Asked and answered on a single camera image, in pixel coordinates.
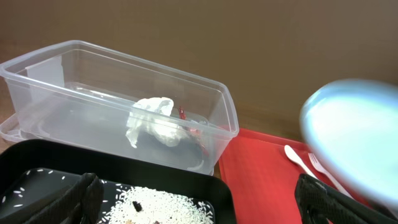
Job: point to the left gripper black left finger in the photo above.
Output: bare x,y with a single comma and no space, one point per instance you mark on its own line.
65,202

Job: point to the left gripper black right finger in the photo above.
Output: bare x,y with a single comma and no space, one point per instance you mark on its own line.
318,203

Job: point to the large light blue plate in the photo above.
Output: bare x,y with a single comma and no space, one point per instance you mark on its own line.
351,127

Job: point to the black waste tray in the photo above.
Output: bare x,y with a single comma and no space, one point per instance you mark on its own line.
34,154

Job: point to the white napkin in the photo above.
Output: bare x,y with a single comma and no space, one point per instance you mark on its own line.
140,119

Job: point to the pink plastic fork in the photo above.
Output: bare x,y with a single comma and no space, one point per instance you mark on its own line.
322,170

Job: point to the white plastic spoon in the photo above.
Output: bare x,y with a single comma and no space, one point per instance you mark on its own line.
294,157

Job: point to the red snack wrapper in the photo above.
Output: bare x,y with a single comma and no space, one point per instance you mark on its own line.
195,134

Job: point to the rice food waste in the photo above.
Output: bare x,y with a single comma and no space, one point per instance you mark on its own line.
122,203

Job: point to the red plastic tray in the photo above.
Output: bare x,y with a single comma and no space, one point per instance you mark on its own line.
262,179

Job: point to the clear plastic bin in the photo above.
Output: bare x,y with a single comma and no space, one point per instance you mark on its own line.
81,94

